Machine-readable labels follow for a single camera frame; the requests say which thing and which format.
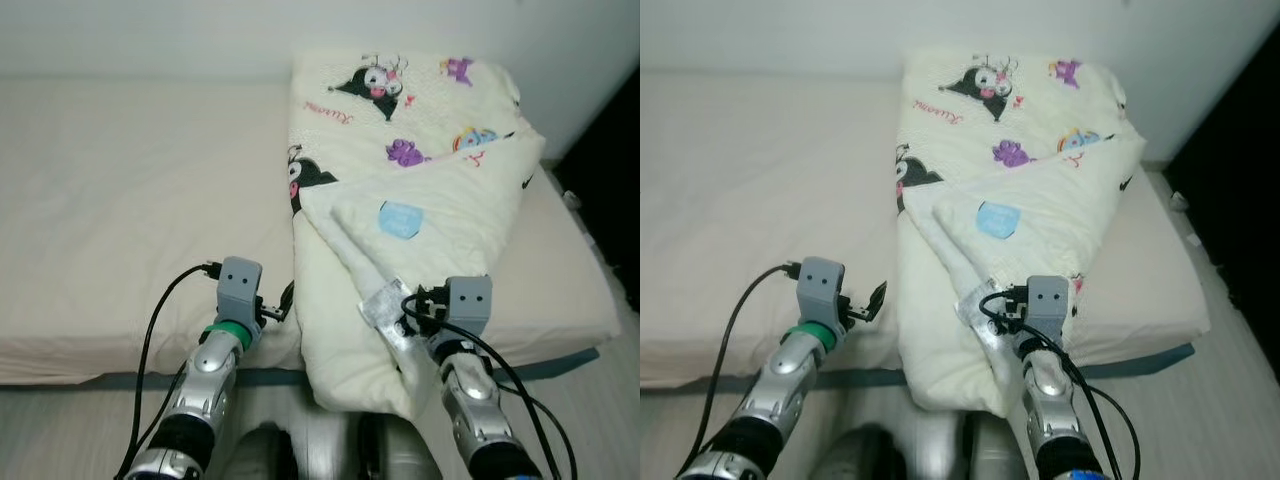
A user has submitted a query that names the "silver plastic wrapper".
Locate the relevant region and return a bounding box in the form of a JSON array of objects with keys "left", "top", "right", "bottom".
[
  {"left": 361, "top": 277, "right": 428, "bottom": 358},
  {"left": 959, "top": 282, "right": 1023, "bottom": 363}
]

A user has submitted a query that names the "cream cartoon print blanket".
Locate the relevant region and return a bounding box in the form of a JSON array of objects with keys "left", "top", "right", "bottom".
[
  {"left": 896, "top": 44, "right": 1150, "bottom": 421},
  {"left": 286, "top": 46, "right": 550, "bottom": 423}
]

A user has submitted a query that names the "grey robot right leg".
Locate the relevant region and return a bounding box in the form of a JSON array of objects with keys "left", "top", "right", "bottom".
[
  {"left": 959, "top": 409, "right": 1023, "bottom": 480},
  {"left": 354, "top": 409, "right": 443, "bottom": 480}
]

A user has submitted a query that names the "cream sheeted bed mattress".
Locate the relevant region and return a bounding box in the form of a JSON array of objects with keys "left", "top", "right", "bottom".
[
  {"left": 640, "top": 71, "right": 1213, "bottom": 388},
  {"left": 0, "top": 77, "right": 623, "bottom": 388}
]

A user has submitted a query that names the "black wardrobe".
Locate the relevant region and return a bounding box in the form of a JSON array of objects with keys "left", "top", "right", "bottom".
[{"left": 1164, "top": 19, "right": 1280, "bottom": 333}]

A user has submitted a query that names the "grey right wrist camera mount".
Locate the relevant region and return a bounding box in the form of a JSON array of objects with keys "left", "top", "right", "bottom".
[
  {"left": 444, "top": 275, "right": 495, "bottom": 338},
  {"left": 1024, "top": 275, "right": 1073, "bottom": 338}
]

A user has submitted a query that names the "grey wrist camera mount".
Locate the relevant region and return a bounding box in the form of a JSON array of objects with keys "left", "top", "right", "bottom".
[
  {"left": 796, "top": 256, "right": 848, "bottom": 328},
  {"left": 1024, "top": 275, "right": 1073, "bottom": 338},
  {"left": 217, "top": 256, "right": 265, "bottom": 328},
  {"left": 444, "top": 275, "right": 495, "bottom": 338}
]

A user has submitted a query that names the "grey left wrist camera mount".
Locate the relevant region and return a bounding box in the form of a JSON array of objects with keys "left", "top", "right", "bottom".
[
  {"left": 217, "top": 256, "right": 265, "bottom": 328},
  {"left": 796, "top": 256, "right": 848, "bottom": 328}
]

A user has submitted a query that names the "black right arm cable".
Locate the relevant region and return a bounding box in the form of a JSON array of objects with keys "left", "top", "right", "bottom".
[
  {"left": 977, "top": 287, "right": 1143, "bottom": 480},
  {"left": 399, "top": 289, "right": 581, "bottom": 480}
]

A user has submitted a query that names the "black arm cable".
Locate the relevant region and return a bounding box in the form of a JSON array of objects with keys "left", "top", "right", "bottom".
[
  {"left": 699, "top": 261, "right": 803, "bottom": 473},
  {"left": 977, "top": 287, "right": 1143, "bottom": 480},
  {"left": 114, "top": 261, "right": 224, "bottom": 480},
  {"left": 399, "top": 289, "right": 581, "bottom": 480}
]

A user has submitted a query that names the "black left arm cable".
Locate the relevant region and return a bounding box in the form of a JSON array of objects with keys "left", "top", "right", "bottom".
[
  {"left": 699, "top": 261, "right": 803, "bottom": 473},
  {"left": 114, "top": 261, "right": 224, "bottom": 480}
]

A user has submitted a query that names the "dark bed frame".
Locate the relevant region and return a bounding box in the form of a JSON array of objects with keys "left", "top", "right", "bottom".
[
  {"left": 90, "top": 344, "right": 603, "bottom": 393},
  {"left": 720, "top": 342, "right": 1198, "bottom": 393}
]

